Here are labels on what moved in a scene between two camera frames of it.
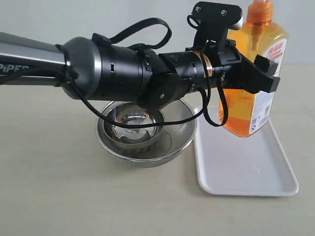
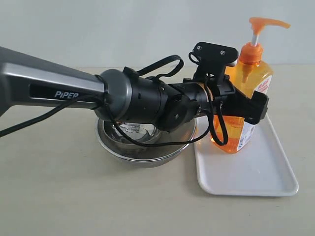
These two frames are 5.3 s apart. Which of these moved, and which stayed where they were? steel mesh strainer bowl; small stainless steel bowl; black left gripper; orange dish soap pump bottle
Moved: orange dish soap pump bottle; black left gripper
Stayed: small stainless steel bowl; steel mesh strainer bowl
